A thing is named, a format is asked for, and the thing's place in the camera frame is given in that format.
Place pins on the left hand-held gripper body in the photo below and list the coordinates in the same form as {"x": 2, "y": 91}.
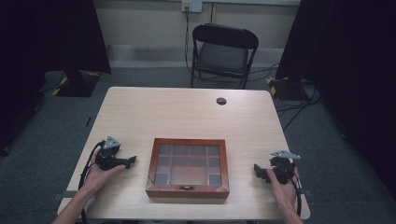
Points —
{"x": 107, "y": 155}

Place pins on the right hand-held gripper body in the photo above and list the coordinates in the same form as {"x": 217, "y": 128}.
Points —
{"x": 284, "y": 166}

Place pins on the wooden box with glass lid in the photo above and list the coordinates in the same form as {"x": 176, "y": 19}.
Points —
{"x": 188, "y": 168}

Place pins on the person's left hand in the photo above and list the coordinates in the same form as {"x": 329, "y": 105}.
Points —
{"x": 98, "y": 177}

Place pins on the person's right hand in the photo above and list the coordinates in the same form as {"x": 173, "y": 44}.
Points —
{"x": 284, "y": 194}

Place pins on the black floor tape strip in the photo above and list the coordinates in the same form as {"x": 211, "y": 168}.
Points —
{"x": 88, "y": 121}

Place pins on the black yellow striped stand base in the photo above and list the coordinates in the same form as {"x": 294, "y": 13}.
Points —
{"x": 285, "y": 88}

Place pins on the dark curtain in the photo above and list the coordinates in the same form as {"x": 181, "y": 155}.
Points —
{"x": 351, "y": 77}

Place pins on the black folding chair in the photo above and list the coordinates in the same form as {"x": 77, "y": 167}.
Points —
{"x": 223, "y": 56}

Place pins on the white wall socket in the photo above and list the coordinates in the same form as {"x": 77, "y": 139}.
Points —
{"x": 191, "y": 5}

